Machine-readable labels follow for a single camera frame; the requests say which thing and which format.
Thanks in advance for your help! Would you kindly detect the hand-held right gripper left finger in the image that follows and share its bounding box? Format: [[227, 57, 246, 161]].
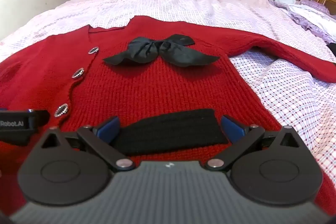
[[39, 116, 135, 171]]

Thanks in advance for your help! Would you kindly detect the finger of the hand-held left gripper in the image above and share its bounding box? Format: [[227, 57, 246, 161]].
[[28, 109, 51, 133]]

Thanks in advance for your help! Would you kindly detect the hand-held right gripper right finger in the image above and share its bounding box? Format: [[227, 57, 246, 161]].
[[205, 115, 301, 171]]

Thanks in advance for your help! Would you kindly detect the red knit cardigan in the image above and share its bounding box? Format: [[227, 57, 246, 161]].
[[0, 15, 336, 214]]

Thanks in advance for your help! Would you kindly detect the pile of purple white clothes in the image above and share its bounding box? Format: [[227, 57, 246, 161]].
[[256, 0, 336, 43]]

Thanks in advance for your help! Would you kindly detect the black cloth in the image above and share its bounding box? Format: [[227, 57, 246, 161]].
[[327, 42, 336, 59]]

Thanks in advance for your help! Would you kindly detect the pink checked bedsheet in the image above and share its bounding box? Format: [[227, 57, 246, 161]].
[[0, 0, 336, 180]]

